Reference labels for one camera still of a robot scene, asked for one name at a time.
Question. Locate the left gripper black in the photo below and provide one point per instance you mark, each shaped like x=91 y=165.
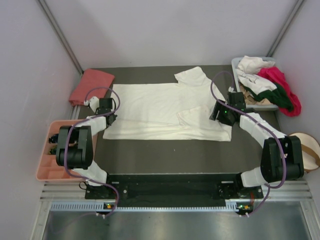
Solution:
x=114 y=117

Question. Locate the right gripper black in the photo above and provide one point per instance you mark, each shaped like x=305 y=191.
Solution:
x=219 y=107

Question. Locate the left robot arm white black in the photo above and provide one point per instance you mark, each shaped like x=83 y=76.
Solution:
x=74 y=149

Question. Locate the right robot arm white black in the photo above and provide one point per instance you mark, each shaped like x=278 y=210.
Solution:
x=281 y=159

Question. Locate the folded salmon pink t shirt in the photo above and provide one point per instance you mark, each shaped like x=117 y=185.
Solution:
x=93 y=83

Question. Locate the tan garment in basket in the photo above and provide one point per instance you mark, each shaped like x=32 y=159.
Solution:
x=249 y=99

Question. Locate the white and green t shirt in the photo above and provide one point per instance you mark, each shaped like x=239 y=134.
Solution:
x=263 y=90

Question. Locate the grey plastic laundry basket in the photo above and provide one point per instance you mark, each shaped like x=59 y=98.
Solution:
x=257 y=107

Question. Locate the cream t shirt in basket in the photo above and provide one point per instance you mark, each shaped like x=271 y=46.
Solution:
x=253 y=65

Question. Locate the rolled dark patterned sock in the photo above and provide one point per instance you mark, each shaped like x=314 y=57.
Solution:
x=53 y=139
x=53 y=150

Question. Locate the magenta pink t shirt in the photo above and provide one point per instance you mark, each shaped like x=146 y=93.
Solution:
x=282 y=85

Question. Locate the pink compartment organizer tray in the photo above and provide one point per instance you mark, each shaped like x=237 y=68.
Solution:
x=48 y=170

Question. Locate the beige canvas round bag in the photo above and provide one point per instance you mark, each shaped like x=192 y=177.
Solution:
x=310 y=151

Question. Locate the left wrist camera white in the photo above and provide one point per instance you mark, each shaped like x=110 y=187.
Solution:
x=93 y=103

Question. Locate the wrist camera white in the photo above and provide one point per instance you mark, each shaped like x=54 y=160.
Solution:
x=93 y=103
x=231 y=90

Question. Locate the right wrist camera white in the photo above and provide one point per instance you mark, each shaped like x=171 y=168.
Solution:
x=231 y=90

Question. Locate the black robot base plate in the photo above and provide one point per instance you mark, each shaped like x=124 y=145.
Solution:
x=183 y=189

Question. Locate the grey slotted cable duct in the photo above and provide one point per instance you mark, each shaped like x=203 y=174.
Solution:
x=86 y=205

